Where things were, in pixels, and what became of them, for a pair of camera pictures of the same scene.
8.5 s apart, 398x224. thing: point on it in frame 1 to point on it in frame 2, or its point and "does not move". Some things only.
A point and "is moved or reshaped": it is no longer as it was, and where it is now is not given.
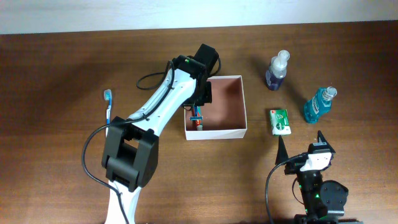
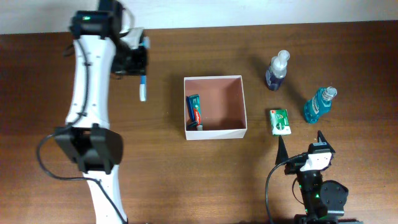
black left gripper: [208, 96] to [140, 68]
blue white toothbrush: [107, 96] is moved or reshaped
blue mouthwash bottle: [321, 104] does not move
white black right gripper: [282, 154] does not move
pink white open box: [225, 117] does not move
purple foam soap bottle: [277, 70] does not move
